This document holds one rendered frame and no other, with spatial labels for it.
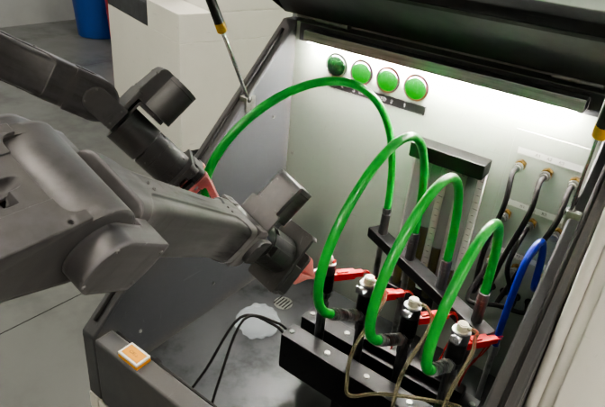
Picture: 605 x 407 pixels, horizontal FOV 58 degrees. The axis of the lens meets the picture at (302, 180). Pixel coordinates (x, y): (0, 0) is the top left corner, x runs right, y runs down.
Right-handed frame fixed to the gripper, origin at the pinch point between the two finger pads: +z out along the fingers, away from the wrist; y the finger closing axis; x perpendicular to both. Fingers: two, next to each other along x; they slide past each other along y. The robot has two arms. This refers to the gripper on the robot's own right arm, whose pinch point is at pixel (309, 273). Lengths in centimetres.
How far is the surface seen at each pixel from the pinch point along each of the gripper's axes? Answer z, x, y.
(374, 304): -10.8, -18.4, 2.9
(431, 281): 17.6, -9.4, 11.5
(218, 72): 135, 253, 54
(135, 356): -4.5, 15.6, -29.5
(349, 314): 2.2, -9.1, -1.0
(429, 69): 1.0, 6.4, 41.0
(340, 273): 6.8, -0.3, 3.0
